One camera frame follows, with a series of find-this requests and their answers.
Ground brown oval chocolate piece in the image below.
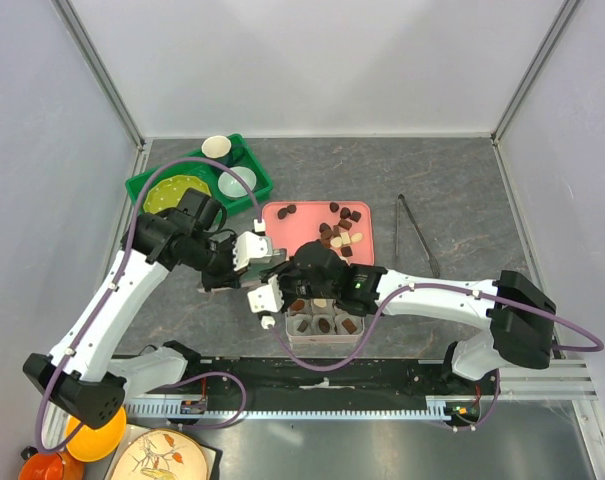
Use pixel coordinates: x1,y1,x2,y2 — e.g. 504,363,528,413
290,299,305,311

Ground pink chocolate tin box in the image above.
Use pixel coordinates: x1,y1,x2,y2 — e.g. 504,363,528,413
285,299,365,347

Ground pink plastic tray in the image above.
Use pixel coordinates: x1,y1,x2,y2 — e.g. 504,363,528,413
262,200,375,265

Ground metal tongs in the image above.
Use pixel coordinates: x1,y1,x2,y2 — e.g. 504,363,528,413
393,193,441,279

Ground silver tin lid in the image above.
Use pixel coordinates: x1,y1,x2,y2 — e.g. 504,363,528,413
196,249,286,293

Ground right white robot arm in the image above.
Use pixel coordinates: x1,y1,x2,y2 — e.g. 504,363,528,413
247,241,556,394

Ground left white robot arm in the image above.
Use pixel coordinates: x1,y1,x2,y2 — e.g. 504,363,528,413
23,189,273,429

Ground green plastic crate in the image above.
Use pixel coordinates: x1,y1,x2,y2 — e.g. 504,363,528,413
125,133,274,216

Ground pale green bowl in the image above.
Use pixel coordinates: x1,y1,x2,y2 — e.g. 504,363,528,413
218,166,257,199

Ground yellow green plate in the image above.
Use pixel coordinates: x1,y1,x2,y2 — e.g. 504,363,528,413
142,175,211,214

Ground dark teal mug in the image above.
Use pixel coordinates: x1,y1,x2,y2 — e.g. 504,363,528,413
201,135,246,168

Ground decorated round plate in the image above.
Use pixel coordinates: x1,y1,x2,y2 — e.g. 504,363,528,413
109,429,209,480

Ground yellow bowl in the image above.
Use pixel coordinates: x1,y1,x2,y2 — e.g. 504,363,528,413
66,407,127,463

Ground orange mug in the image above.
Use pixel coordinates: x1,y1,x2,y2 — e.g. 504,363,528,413
18,447,85,480

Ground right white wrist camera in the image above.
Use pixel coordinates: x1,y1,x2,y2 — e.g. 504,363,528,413
247,277,284,330

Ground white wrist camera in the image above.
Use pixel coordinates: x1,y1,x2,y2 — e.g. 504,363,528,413
232,219,281,270
247,277,284,330

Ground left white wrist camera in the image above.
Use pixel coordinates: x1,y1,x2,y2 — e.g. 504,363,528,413
232,219,281,270

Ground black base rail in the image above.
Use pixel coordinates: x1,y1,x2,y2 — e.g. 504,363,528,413
167,357,497,398

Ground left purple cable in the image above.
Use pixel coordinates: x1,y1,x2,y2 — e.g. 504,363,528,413
33,156,266,455

